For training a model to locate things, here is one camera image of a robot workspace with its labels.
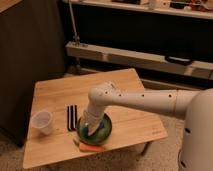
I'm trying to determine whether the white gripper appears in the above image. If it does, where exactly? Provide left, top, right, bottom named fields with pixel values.
left=82, top=103, right=106, bottom=136

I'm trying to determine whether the orange carrot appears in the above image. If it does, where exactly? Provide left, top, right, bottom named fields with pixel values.
left=73, top=139, right=105, bottom=152

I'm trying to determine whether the upper wooden shelf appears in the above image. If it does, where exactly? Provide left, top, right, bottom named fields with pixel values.
left=62, top=0, right=213, bottom=20

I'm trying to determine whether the metal stand pole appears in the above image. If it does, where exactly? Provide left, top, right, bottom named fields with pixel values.
left=68, top=0, right=80, bottom=46

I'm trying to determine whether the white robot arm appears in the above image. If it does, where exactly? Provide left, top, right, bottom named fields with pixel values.
left=83, top=82, right=213, bottom=171

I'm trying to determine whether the wooden table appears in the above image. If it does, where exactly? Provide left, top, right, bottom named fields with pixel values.
left=23, top=69, right=167, bottom=169

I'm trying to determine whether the dark cabinet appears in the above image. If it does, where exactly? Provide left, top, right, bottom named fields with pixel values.
left=0, top=0, right=65, bottom=147

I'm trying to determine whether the white ceramic cup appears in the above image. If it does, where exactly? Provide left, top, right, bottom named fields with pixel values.
left=31, top=111, right=53, bottom=135

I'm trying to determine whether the long grey case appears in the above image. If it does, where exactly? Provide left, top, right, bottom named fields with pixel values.
left=66, top=41, right=213, bottom=80

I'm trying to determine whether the green glass bowl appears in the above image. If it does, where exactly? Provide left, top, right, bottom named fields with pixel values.
left=76, top=113, right=112, bottom=145

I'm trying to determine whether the black case handle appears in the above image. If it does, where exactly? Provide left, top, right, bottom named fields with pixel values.
left=164, top=56, right=194, bottom=66

